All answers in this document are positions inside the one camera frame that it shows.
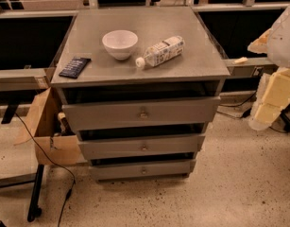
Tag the brown cardboard box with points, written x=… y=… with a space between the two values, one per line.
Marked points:
x=40 y=127

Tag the small yellow foam piece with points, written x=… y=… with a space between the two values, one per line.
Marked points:
x=240 y=60

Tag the black power adapter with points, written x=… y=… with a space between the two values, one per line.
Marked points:
x=246 y=113

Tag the white ceramic bowl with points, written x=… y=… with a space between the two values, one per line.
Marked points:
x=120 y=44

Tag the black table leg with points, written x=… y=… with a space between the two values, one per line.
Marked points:
x=34 y=210

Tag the clear plastic bottle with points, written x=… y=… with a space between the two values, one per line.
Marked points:
x=161 y=52

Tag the grey drawer cabinet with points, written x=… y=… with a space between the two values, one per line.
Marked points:
x=197 y=72

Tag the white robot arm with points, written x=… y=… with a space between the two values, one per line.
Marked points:
x=275 y=42

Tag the grey bottom drawer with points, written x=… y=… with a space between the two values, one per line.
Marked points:
x=142 y=169

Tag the grey middle drawer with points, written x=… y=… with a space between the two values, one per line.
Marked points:
x=141 y=146

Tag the dark blue snack packet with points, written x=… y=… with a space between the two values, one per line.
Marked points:
x=73 y=69

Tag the grey top drawer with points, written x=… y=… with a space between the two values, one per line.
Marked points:
x=140 y=113

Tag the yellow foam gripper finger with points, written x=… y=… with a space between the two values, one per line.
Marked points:
x=273 y=96

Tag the grey drawer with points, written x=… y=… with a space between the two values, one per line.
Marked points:
x=141 y=146
x=142 y=169
x=140 y=113

